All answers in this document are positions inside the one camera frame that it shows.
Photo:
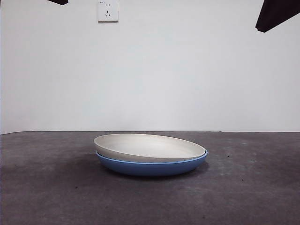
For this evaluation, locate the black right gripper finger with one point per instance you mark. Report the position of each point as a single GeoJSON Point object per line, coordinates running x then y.
{"type": "Point", "coordinates": [279, 11]}

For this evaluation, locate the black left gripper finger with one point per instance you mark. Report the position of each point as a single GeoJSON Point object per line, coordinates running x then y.
{"type": "Point", "coordinates": [61, 2]}

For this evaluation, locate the white round plate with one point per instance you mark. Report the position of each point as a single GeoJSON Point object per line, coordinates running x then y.
{"type": "Point", "coordinates": [145, 145]}

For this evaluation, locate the blue round plate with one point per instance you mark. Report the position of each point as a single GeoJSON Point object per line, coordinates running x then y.
{"type": "Point", "coordinates": [150, 169]}

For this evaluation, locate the white wall socket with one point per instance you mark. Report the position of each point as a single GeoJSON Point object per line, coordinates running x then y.
{"type": "Point", "coordinates": [107, 11]}

